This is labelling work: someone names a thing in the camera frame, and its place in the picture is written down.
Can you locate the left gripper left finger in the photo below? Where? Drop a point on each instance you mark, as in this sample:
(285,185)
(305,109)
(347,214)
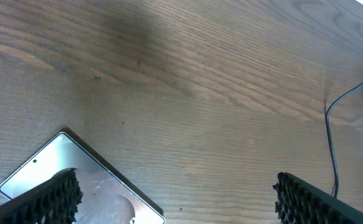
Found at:
(54,201)

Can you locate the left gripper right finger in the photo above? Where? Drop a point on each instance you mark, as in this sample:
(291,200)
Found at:
(302,203)

